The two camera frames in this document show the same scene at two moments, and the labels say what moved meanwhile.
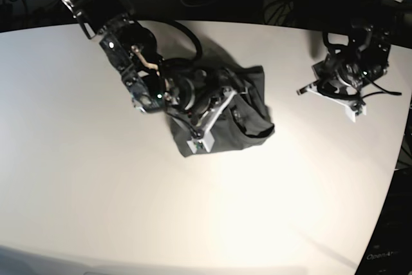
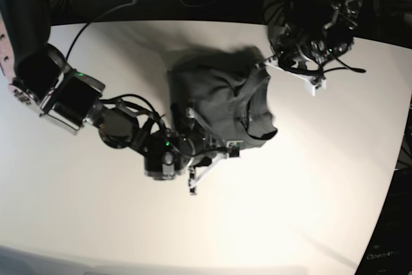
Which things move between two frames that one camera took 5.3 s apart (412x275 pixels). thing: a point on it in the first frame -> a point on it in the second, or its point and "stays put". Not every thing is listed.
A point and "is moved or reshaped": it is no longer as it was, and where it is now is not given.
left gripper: x=203 y=140 -> x=221 y=151
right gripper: x=353 y=104 -> x=309 y=82
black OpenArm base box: x=388 y=250 stays put
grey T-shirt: x=247 y=122 is moved or reshaped
